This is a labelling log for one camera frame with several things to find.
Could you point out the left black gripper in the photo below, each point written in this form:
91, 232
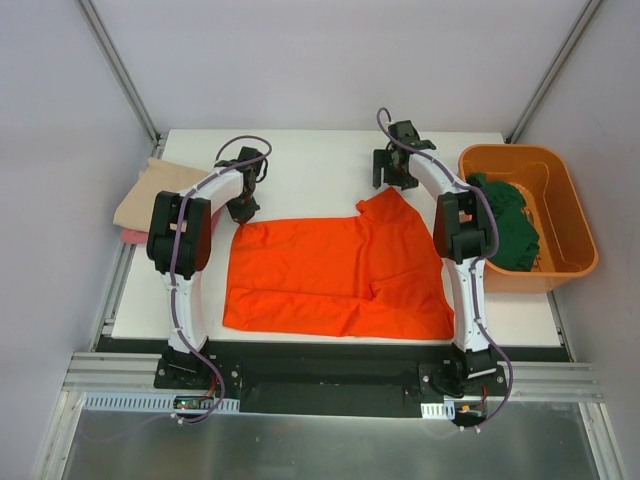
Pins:
242, 209

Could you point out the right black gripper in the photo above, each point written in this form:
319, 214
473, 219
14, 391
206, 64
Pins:
392, 170

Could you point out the orange t-shirt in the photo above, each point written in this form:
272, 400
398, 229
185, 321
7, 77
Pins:
376, 274

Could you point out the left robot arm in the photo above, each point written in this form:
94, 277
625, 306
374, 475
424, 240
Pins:
180, 237

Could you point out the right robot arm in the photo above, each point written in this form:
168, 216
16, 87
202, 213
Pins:
464, 233

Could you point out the beige folded t-shirt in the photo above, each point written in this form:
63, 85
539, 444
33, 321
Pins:
135, 211

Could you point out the pink folded t-shirt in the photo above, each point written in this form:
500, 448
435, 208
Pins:
134, 237

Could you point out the green t-shirt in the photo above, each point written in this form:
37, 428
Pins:
518, 239

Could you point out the orange plastic bin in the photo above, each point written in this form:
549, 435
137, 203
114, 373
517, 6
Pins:
567, 248

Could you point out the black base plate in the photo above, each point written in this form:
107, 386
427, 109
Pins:
390, 402

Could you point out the right aluminium frame post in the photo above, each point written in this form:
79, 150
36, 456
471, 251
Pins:
570, 42

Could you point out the aluminium frame post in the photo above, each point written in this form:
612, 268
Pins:
109, 50
570, 42

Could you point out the left white cable duct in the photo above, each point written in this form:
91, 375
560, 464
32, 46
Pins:
158, 403

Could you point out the white cable duct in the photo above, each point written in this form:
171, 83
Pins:
158, 403
438, 411

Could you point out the left aluminium frame post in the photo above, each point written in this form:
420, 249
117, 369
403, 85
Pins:
109, 50

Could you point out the right white cable duct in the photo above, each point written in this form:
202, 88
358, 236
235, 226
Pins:
438, 411

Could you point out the aluminium front rail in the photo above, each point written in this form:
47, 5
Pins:
522, 381

